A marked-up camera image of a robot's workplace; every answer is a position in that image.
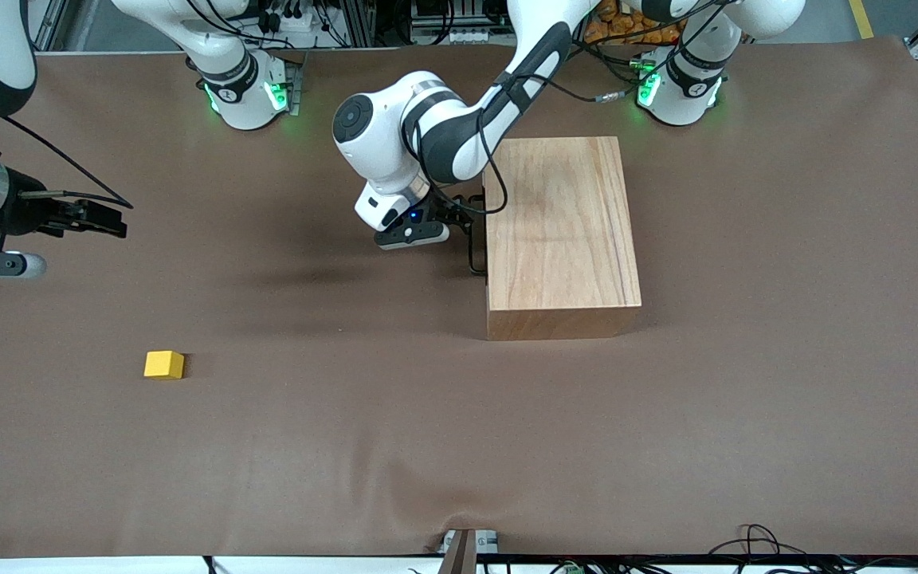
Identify wooden drawer with black handle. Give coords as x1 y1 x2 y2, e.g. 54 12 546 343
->
468 194 489 278

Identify yellow block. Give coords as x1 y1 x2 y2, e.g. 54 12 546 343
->
144 351 186 380

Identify wooden drawer cabinet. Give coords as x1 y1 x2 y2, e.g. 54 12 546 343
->
484 136 642 341

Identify long white socket strip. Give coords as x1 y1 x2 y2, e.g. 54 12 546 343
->
437 28 501 45

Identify bag of orange items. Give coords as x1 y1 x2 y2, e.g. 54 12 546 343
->
579 0 683 45

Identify brown table mat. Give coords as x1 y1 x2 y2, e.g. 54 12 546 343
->
0 36 918 559

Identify metal table bracket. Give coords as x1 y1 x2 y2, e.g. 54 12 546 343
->
439 529 500 574

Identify tangled black cables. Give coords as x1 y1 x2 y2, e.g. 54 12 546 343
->
706 524 918 574

